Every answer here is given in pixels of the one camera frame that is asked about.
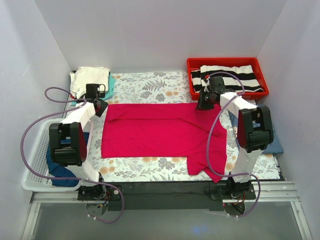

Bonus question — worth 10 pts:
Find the black white striped shirt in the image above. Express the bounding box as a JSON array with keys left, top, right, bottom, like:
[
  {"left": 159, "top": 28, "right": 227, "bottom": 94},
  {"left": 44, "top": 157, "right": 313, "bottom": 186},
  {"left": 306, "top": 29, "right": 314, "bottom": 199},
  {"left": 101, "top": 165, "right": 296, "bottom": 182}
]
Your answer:
[{"left": 191, "top": 65, "right": 264, "bottom": 93}]

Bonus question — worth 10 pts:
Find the grey blue folded shirt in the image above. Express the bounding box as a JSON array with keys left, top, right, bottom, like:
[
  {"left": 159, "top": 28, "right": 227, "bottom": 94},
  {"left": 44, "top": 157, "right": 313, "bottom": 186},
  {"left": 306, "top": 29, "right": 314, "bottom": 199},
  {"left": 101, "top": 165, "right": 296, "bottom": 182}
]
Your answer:
[{"left": 228, "top": 111, "right": 284, "bottom": 155}]

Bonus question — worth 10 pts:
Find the white plastic laundry basket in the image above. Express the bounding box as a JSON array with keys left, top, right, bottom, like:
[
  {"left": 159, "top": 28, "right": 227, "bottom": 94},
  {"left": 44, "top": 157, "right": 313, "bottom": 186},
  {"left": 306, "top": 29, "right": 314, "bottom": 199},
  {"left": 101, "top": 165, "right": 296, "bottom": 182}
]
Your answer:
[{"left": 22, "top": 118, "right": 99, "bottom": 193}]

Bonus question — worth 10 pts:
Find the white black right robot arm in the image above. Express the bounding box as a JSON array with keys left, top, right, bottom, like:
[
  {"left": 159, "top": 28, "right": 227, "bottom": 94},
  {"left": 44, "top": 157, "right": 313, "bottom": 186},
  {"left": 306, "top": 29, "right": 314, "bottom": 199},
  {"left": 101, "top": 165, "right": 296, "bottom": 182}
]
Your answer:
[{"left": 196, "top": 72, "right": 274, "bottom": 199}]

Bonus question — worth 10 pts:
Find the red plastic tray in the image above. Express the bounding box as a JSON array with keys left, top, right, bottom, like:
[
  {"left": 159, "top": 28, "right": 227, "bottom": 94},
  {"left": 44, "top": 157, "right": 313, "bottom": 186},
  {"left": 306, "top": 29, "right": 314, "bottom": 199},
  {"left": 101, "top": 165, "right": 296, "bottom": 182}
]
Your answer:
[{"left": 186, "top": 57, "right": 269, "bottom": 101}]

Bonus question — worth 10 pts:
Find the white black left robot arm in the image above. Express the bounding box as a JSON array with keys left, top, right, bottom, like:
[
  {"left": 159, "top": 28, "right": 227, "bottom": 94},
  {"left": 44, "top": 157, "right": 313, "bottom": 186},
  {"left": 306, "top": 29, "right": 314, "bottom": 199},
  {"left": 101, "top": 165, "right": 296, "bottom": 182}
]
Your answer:
[{"left": 46, "top": 83, "right": 108, "bottom": 187}]

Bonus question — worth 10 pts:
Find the cream folded shirt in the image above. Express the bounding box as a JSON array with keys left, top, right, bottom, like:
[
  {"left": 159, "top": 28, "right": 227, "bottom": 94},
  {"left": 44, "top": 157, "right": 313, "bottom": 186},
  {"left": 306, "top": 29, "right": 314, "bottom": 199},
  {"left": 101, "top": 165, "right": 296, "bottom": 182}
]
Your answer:
[{"left": 69, "top": 66, "right": 110, "bottom": 99}]

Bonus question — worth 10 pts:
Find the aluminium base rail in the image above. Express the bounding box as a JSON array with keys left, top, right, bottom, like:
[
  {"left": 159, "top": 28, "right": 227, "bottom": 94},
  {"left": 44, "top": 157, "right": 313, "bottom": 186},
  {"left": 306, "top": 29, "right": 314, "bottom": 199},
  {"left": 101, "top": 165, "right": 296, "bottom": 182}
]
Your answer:
[{"left": 22, "top": 181, "right": 312, "bottom": 240}]

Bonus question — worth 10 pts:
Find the navy blue shirt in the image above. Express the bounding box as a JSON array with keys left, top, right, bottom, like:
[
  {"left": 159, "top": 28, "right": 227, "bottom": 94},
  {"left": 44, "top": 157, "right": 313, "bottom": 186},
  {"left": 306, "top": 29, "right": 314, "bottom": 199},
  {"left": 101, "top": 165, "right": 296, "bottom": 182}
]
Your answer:
[{"left": 46, "top": 132, "right": 90, "bottom": 187}]

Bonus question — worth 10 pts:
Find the crimson red t shirt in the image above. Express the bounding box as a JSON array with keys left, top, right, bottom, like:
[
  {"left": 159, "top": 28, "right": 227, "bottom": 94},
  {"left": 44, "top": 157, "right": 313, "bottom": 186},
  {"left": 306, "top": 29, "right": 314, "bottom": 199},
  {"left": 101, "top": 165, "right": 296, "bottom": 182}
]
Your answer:
[{"left": 101, "top": 102, "right": 227, "bottom": 183}]

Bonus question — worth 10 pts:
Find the teal folded shirt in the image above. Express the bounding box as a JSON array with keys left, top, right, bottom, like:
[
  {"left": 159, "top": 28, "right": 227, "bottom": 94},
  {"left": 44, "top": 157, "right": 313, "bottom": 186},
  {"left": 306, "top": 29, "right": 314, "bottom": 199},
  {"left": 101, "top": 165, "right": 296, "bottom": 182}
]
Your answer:
[{"left": 70, "top": 73, "right": 116, "bottom": 102}]

